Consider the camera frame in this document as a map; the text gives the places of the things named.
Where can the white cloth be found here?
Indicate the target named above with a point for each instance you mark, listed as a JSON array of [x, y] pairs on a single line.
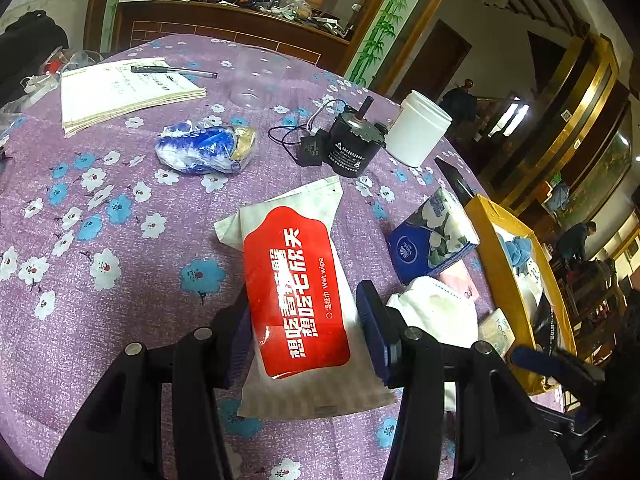
[[435, 310]]

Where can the black smartphone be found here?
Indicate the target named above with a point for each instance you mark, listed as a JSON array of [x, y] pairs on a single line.
[[455, 180]]

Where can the bamboo painted pillar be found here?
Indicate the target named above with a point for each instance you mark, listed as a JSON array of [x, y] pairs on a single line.
[[395, 15], [114, 5]]

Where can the brown wooden door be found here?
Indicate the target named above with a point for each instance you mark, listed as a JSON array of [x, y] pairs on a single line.
[[435, 65]]

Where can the dark blue jacket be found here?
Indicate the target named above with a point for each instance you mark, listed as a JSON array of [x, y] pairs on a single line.
[[460, 102]]

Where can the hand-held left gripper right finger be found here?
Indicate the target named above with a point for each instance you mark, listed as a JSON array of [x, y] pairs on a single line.
[[372, 325]]

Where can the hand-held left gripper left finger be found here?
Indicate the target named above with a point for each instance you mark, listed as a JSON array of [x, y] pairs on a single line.
[[237, 345]]

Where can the black snack packet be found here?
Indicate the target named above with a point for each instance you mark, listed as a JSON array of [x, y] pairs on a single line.
[[550, 330]]

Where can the lined paper notebook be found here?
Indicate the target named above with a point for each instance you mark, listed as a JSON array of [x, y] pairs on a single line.
[[120, 92]]

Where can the pile of assorted clutter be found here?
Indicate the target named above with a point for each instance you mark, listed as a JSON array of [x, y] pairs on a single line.
[[280, 2]]

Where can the pink tissue pack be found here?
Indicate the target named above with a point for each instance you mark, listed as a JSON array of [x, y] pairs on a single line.
[[462, 280]]

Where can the white plastic jar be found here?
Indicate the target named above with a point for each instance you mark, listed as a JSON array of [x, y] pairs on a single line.
[[415, 130]]

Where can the blue white plastic packet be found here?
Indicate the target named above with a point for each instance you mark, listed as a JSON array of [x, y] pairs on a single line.
[[200, 147]]

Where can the red white wet wipes pack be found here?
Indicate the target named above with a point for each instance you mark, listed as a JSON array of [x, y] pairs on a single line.
[[295, 280]]

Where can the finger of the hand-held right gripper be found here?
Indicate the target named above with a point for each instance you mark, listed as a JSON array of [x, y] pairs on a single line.
[[535, 357]]

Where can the clear plastic cup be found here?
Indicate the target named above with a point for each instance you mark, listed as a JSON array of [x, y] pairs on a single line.
[[255, 80]]

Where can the beige tissue pack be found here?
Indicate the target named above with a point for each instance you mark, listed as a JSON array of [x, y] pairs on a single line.
[[495, 332]]

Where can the black pen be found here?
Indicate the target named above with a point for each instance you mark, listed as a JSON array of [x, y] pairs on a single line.
[[150, 68]]

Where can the blue floral tissue pack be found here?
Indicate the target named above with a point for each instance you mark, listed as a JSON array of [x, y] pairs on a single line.
[[430, 240]]

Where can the clear plastic bag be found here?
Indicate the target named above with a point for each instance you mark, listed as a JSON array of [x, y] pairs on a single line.
[[75, 60]]

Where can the wooden sideboard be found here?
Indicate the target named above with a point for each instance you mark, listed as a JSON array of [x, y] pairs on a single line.
[[200, 20]]

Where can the purple floral tablecloth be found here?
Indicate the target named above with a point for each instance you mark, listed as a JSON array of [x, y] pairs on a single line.
[[125, 210]]

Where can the yellow cardboard box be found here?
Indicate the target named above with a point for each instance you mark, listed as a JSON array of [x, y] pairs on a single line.
[[487, 220]]

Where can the black electric motor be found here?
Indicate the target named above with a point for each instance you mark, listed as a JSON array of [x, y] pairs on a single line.
[[350, 150]]

